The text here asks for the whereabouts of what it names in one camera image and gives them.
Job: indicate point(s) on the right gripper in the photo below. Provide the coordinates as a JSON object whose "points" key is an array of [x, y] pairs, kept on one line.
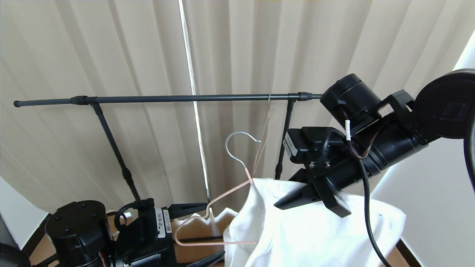
{"points": [[393, 148]]}

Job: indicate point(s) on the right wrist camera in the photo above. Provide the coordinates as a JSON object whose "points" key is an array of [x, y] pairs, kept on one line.
{"points": [[311, 148]]}

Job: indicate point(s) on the pink clothes hanger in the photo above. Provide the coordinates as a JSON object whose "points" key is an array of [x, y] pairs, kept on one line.
{"points": [[269, 102], [248, 173]]}

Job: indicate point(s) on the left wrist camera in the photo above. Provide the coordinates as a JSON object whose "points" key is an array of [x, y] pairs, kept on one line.
{"points": [[163, 222]]}

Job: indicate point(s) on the beige curtain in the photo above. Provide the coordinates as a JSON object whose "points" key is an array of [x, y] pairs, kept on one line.
{"points": [[111, 48]]}

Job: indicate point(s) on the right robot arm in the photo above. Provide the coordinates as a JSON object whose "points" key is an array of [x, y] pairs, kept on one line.
{"points": [[445, 107]]}

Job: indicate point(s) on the white printed t-shirt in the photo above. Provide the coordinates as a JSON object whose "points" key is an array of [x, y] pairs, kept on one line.
{"points": [[304, 237]]}

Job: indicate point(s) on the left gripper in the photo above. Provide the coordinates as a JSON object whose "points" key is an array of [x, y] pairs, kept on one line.
{"points": [[141, 256]]}

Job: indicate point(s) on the black clothes rack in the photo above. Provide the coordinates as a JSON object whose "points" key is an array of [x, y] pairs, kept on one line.
{"points": [[148, 99]]}

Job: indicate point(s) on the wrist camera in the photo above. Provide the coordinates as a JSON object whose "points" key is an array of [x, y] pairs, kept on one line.
{"points": [[311, 148], [163, 222]]}

